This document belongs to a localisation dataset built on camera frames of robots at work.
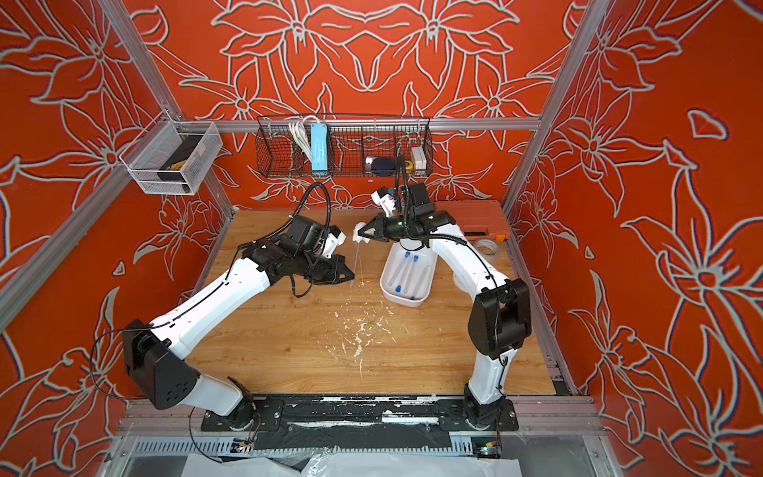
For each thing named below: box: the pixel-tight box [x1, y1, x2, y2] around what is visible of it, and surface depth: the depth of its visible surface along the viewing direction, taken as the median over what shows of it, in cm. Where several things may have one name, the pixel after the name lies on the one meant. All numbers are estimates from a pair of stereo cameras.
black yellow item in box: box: [156, 134, 204, 193], surface depth 82 cm
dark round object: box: [371, 157, 397, 177], surface depth 97 cm
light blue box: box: [310, 123, 329, 172], surface depth 92 cm
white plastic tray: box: [379, 242, 439, 309], surface depth 100 cm
